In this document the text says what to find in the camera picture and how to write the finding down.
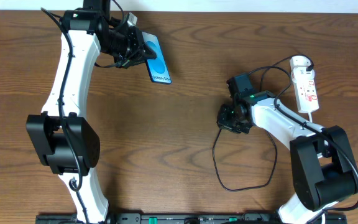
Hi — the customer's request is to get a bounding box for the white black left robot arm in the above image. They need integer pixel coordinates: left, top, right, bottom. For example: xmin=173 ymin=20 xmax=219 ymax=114
xmin=26 ymin=1 xmax=164 ymax=223

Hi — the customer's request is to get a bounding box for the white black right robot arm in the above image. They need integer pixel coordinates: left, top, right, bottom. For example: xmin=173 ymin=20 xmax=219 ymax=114
xmin=217 ymin=74 xmax=358 ymax=223

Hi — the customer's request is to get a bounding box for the white USB charger plug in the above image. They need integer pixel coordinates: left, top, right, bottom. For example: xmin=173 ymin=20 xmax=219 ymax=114
xmin=290 ymin=55 xmax=314 ymax=72

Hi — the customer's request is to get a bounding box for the white power strip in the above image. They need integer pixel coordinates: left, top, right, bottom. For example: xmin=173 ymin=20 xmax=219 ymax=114
xmin=291 ymin=67 xmax=319 ymax=113

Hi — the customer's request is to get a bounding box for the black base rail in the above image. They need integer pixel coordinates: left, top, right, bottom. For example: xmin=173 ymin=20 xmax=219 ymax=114
xmin=35 ymin=212 xmax=347 ymax=224

